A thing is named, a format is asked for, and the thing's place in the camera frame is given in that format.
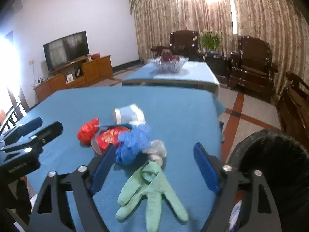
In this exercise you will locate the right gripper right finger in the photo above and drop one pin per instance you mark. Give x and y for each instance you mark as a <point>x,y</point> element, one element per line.
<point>258,211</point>

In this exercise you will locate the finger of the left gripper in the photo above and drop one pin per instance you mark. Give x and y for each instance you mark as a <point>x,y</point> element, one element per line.
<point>36,142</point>
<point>21,130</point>

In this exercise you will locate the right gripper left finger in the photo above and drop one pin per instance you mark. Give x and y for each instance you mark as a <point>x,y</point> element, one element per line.
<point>51,211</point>

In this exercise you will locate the orange plastic wrapper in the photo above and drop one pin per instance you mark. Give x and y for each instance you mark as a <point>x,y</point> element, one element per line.
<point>88,131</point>

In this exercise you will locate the red paper cup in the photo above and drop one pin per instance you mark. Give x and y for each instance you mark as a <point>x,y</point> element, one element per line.
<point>108,137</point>

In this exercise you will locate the blue plastic bag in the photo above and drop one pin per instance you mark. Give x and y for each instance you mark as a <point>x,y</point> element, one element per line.
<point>132,143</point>

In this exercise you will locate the green rubber glove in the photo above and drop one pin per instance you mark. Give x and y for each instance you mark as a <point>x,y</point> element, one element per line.
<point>150,182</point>

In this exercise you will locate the blue white small box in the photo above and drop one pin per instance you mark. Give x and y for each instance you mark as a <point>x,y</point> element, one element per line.
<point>234,216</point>

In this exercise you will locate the black trash bin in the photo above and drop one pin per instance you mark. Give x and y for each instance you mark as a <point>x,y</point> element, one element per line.
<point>284,163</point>

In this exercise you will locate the wooden TV cabinet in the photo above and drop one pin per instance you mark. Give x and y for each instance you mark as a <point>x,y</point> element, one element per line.
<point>82,72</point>

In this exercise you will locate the black flat television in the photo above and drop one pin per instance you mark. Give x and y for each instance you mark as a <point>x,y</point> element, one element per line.
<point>66,49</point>

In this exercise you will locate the red teapot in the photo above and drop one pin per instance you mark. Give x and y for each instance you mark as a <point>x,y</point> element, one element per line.
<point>95,56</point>

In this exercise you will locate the dark wooden sofa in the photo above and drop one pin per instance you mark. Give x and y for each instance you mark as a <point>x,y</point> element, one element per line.
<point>293,109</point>

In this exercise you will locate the blue tablecloth near table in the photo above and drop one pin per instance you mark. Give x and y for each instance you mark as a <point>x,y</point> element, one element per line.
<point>177,116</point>

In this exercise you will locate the blue tablecloth table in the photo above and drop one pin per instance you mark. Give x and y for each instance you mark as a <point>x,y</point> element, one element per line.
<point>177,116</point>
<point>193,75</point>

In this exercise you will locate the glass fruit bowl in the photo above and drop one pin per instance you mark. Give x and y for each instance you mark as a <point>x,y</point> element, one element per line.
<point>167,67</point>

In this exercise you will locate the dark red fruit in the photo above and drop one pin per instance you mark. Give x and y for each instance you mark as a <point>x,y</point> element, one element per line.
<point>168,56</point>

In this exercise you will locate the dark wooden armchair right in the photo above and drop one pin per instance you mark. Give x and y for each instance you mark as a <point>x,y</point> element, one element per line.
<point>252,66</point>

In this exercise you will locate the dark wooden armchair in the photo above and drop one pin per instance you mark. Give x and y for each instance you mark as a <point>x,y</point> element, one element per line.
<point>252,66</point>
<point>182,42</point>

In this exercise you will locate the blue tablecloth far table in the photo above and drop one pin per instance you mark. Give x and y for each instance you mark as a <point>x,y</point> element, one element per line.
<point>193,75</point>

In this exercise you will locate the dark side table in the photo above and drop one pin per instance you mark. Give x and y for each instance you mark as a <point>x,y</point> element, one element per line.
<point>220,66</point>

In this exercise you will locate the dark wooden armchair left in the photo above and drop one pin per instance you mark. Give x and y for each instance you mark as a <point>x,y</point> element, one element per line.
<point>182,42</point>

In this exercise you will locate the green potted plant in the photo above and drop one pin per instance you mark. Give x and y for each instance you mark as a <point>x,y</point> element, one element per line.
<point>210,40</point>

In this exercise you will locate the floral beige curtain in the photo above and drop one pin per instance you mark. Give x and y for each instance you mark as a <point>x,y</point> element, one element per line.
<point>278,22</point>

